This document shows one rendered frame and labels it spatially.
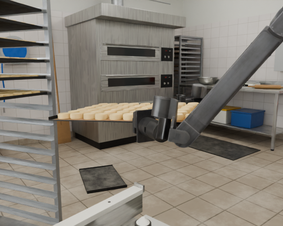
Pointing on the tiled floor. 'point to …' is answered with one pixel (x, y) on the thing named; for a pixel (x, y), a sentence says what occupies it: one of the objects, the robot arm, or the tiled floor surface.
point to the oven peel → (65, 138)
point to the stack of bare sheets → (101, 179)
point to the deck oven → (118, 64)
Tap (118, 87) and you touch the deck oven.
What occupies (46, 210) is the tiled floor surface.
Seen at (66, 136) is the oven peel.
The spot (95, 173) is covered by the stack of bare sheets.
